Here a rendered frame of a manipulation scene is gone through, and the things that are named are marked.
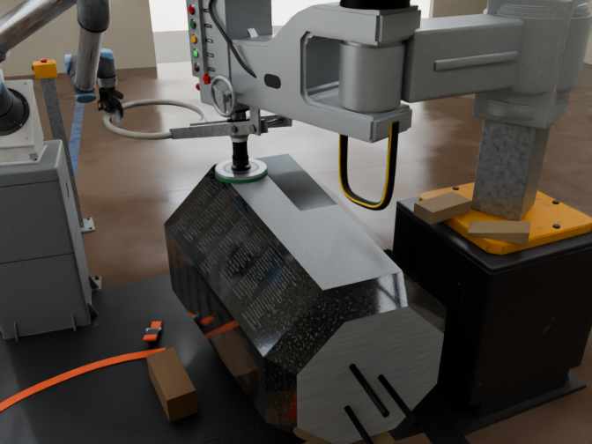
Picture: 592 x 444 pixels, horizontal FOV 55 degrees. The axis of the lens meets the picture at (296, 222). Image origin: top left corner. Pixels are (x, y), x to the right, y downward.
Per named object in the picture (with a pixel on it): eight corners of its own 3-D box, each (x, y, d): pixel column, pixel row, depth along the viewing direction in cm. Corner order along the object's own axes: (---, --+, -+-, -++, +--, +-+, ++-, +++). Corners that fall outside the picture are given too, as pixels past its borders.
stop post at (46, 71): (92, 218, 388) (61, 56, 339) (95, 231, 372) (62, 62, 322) (61, 224, 381) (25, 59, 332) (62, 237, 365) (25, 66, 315)
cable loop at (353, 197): (394, 216, 184) (401, 122, 169) (387, 219, 182) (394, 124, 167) (341, 195, 199) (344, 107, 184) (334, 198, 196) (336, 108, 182)
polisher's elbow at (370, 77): (377, 93, 186) (381, 31, 177) (413, 108, 170) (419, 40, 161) (327, 100, 178) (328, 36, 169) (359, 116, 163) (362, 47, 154)
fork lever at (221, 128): (297, 123, 215) (295, 110, 214) (259, 135, 204) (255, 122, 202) (200, 131, 267) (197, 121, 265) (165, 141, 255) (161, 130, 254)
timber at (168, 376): (149, 376, 248) (145, 355, 243) (175, 367, 253) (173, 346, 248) (169, 423, 225) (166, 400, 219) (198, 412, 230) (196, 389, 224)
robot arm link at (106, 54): (89, 48, 263) (111, 46, 267) (92, 74, 269) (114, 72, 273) (92, 52, 256) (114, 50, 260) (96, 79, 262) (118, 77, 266)
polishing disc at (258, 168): (269, 178, 227) (269, 175, 227) (215, 181, 225) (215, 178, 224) (264, 159, 246) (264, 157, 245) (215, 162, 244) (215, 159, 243)
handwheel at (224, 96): (255, 116, 206) (254, 75, 199) (233, 122, 199) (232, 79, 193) (230, 108, 215) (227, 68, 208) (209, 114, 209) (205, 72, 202)
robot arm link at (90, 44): (116, 10, 204) (99, 105, 262) (108, -19, 207) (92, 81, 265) (83, 10, 198) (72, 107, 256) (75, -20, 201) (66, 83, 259)
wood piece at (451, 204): (451, 202, 226) (452, 191, 224) (470, 212, 218) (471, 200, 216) (413, 214, 217) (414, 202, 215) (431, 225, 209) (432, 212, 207)
